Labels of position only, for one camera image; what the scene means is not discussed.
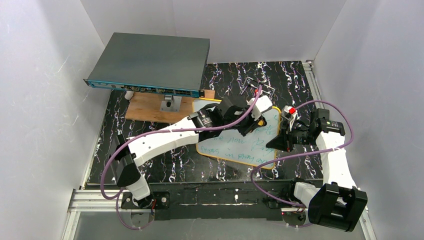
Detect yellow black eraser pad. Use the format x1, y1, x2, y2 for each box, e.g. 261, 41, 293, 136
257, 119, 267, 127

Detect yellow-framed whiteboard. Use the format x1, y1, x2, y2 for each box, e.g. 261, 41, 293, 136
196, 106, 281, 170

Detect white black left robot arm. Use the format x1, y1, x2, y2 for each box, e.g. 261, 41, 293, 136
109, 95, 273, 208

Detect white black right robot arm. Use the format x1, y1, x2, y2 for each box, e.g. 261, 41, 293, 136
267, 106, 368, 232

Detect plywood board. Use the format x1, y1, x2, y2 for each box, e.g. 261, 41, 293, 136
125, 87, 215, 124

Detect green white cylinder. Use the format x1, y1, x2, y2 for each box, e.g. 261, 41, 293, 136
124, 90, 134, 101

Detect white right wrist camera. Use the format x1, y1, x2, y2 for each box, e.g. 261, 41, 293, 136
281, 105, 298, 130

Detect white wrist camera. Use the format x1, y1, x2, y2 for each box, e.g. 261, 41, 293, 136
251, 95, 273, 120
281, 105, 298, 130

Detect black grey wire stripper pliers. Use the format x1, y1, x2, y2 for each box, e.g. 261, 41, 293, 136
239, 77, 276, 101

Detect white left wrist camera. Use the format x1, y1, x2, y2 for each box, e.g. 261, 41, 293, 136
251, 95, 273, 120

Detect grey metal stand bracket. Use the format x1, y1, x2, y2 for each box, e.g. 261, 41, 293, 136
160, 94, 182, 113

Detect grey blue network switch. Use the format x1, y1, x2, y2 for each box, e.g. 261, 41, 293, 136
84, 32, 210, 98

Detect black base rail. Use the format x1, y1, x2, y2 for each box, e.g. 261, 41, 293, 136
69, 178, 369, 221

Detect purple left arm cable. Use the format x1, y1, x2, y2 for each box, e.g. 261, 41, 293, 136
99, 84, 263, 231

